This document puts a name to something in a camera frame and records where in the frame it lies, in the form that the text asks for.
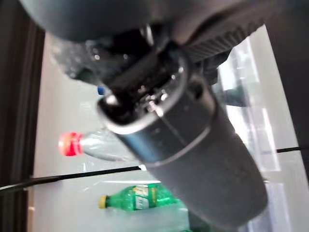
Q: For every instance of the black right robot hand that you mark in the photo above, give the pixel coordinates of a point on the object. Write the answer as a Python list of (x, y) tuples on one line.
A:
[(193, 157)]

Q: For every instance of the clear water bottle red label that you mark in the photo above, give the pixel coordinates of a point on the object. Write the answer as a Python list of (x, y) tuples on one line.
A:
[(96, 145)]

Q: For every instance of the green Sprite bottle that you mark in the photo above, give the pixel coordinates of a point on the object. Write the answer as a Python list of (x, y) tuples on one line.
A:
[(140, 197)]

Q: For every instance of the Pepsi bottle blue cap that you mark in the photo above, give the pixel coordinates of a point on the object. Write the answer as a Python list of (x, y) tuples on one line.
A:
[(101, 90)]

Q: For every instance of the dark shelf board with rail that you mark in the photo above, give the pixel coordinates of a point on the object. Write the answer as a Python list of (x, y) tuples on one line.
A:
[(294, 96)]

